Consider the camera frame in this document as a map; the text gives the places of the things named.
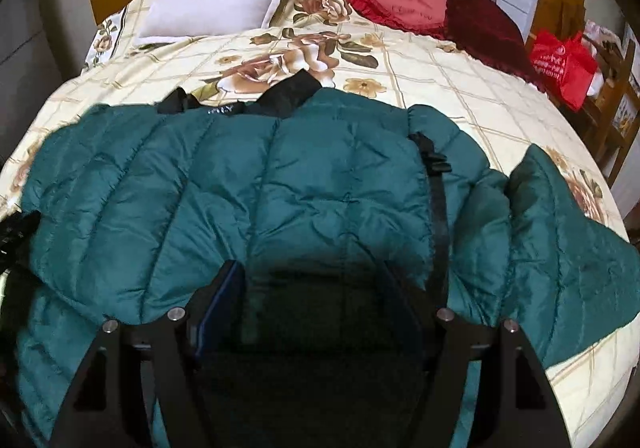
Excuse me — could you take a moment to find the bed with floral sheet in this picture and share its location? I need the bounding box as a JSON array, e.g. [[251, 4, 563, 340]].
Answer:
[[0, 0, 640, 448]]

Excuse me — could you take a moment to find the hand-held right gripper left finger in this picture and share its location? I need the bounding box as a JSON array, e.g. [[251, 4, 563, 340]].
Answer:
[[50, 260, 246, 448]]

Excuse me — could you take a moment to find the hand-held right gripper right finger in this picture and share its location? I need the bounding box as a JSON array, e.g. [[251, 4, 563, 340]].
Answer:
[[382, 260, 571, 448]]

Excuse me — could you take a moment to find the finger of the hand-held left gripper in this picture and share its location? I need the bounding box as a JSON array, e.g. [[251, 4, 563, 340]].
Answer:
[[0, 210, 43, 261]]

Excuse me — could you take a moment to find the dark red velvet cushion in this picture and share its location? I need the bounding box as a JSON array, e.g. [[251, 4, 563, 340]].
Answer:
[[445, 0, 548, 91]]

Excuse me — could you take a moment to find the red plastic bag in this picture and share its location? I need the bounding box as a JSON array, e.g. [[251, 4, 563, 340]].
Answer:
[[530, 30, 598, 113]]

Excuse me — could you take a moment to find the green down jacket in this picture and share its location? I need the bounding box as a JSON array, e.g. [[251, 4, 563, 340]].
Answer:
[[15, 70, 640, 448]]

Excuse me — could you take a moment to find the grey refrigerator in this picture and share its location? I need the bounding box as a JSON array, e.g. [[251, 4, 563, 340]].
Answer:
[[5, 0, 96, 78]]

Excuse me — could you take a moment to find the wooden chair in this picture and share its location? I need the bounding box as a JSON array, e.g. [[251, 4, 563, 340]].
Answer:
[[575, 20, 640, 179]]

